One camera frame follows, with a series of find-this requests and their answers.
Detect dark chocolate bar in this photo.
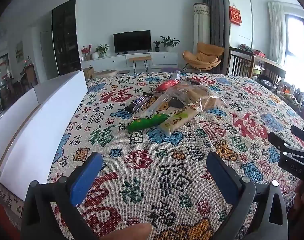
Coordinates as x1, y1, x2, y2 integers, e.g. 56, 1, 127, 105
124, 92, 154, 114

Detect grey curtain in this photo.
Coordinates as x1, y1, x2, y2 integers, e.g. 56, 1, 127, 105
202, 0, 230, 48

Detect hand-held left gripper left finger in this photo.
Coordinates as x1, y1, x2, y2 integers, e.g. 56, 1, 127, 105
21, 152, 103, 240

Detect clear bread packet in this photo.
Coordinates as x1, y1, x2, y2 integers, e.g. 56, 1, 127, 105
196, 95, 228, 112
171, 82, 214, 100

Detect wooden dining furniture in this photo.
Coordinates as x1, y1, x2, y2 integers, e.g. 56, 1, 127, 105
19, 63, 39, 91

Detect clear long candy packet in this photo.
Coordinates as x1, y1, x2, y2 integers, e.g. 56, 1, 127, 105
141, 91, 173, 119

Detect red wall hanging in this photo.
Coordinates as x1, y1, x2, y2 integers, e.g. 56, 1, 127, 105
229, 5, 242, 27

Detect orange lounge chair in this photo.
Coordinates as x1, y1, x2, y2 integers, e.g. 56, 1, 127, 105
182, 42, 225, 72

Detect green snack packet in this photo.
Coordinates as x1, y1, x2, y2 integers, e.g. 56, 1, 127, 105
126, 113, 169, 132

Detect red flowers in vase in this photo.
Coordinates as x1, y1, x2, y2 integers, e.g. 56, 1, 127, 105
81, 44, 92, 61

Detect black television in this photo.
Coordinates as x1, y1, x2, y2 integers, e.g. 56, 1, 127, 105
113, 30, 152, 54

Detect green bushy potted plant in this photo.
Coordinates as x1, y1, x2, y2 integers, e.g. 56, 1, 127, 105
95, 43, 110, 57

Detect red cloth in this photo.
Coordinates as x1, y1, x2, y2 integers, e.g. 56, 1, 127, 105
0, 202, 25, 240

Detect large leafy potted plant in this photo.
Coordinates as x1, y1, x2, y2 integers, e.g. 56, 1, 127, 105
160, 35, 181, 53

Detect person's left hand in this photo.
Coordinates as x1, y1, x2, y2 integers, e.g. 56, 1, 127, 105
111, 223, 153, 240

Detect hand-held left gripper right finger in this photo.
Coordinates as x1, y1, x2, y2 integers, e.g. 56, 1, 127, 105
206, 151, 289, 240

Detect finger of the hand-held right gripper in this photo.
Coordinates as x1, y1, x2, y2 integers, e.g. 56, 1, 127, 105
268, 132, 293, 153
290, 124, 304, 143

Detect wooden stool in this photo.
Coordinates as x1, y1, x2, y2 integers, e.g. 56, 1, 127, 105
128, 56, 152, 73

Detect cream wafer packet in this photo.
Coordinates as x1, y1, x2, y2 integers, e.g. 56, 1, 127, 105
158, 103, 202, 136

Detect red snack packet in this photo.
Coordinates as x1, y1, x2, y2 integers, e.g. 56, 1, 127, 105
154, 79, 179, 92

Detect brown cardboard box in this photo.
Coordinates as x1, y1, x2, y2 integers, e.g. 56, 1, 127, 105
82, 67, 95, 80

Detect dark glass cabinet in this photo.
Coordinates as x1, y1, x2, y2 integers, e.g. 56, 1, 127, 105
51, 0, 82, 76

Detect framed wall picture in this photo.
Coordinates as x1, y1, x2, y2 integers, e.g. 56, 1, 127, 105
15, 40, 24, 63

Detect white television cabinet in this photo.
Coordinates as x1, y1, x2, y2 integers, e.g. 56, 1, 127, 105
81, 51, 179, 72

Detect white standing air conditioner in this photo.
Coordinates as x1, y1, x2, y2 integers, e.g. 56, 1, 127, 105
193, 2, 210, 55

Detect printed blanket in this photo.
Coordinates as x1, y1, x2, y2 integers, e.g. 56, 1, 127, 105
0, 72, 304, 240

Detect white sheer curtain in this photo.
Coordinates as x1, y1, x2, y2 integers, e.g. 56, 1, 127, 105
268, 1, 289, 67

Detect white cardboard box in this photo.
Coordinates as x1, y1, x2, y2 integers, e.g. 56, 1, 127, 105
0, 70, 88, 202

